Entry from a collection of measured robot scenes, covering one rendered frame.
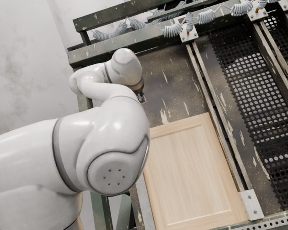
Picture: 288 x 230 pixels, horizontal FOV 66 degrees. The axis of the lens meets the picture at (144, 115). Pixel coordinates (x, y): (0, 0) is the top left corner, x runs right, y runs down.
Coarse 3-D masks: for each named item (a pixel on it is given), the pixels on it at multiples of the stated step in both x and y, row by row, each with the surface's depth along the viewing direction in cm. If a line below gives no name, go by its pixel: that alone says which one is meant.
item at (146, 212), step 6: (138, 180) 116; (144, 180) 117; (138, 186) 115; (144, 186) 115; (138, 192) 114; (144, 192) 114; (144, 198) 113; (144, 204) 112; (144, 210) 111; (150, 210) 110; (144, 216) 110; (150, 216) 110; (144, 222) 109; (150, 222) 109; (150, 228) 108
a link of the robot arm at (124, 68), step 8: (120, 48) 82; (112, 56) 81; (120, 56) 79; (128, 56) 79; (136, 56) 84; (112, 64) 81; (120, 64) 79; (128, 64) 79; (136, 64) 82; (112, 72) 83; (120, 72) 82; (128, 72) 82; (136, 72) 84; (112, 80) 85; (120, 80) 85; (128, 80) 87; (136, 80) 89
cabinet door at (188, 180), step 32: (160, 128) 125; (192, 128) 123; (160, 160) 120; (192, 160) 117; (224, 160) 114; (160, 192) 115; (192, 192) 112; (224, 192) 109; (160, 224) 110; (192, 224) 107; (224, 224) 105
